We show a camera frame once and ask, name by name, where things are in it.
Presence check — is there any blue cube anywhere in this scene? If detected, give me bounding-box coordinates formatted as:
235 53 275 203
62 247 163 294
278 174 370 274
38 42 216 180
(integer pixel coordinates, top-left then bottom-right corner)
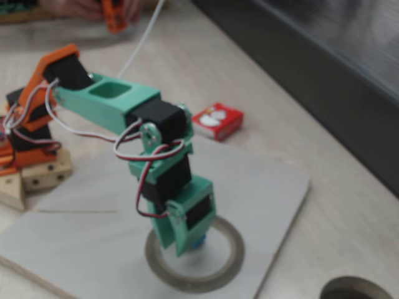
190 235 209 250

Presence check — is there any red snowman box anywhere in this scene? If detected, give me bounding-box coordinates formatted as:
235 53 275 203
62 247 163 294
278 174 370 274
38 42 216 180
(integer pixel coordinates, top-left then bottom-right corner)
191 102 244 143

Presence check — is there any orange and green leader arm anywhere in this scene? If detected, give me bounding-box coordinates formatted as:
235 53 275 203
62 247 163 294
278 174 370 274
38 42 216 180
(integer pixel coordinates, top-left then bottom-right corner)
0 0 129 34

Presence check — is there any person's left hand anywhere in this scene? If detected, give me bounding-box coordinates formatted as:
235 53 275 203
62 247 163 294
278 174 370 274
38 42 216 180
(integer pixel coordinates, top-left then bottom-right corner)
123 0 145 24

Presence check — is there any person's right hand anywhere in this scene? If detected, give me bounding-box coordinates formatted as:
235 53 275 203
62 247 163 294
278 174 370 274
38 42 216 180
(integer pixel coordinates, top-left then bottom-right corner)
42 0 103 22

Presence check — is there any grey board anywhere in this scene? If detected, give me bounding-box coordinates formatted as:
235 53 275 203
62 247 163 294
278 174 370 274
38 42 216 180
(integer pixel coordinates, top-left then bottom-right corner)
0 133 311 299

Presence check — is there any wooden base block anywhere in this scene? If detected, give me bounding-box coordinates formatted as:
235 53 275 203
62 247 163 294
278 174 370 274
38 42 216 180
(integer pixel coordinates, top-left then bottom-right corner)
21 149 72 192

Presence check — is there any wooden wedge piece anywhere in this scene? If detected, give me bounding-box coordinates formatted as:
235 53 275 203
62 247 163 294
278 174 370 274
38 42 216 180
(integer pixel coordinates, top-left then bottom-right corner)
0 173 26 212

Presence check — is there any grey ribbed desk partition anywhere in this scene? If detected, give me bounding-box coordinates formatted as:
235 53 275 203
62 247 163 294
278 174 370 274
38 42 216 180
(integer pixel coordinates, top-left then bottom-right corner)
190 0 399 200

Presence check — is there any red circuit board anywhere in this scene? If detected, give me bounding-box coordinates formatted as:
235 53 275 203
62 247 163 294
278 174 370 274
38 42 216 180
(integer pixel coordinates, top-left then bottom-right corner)
0 116 10 147

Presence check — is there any flat wooden plank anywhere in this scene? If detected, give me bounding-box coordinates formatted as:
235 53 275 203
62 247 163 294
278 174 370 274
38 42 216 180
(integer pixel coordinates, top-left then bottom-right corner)
0 0 171 26

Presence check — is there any grey tape ring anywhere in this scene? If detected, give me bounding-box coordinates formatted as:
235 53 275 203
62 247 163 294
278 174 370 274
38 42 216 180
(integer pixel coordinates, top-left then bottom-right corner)
145 214 246 293

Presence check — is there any white USB cable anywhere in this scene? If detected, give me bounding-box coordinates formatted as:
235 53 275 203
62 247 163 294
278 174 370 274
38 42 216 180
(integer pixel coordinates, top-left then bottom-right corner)
117 0 166 78

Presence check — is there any round table cable hole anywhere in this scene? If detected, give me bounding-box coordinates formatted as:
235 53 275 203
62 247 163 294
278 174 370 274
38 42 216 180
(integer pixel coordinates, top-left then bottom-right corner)
319 275 395 299

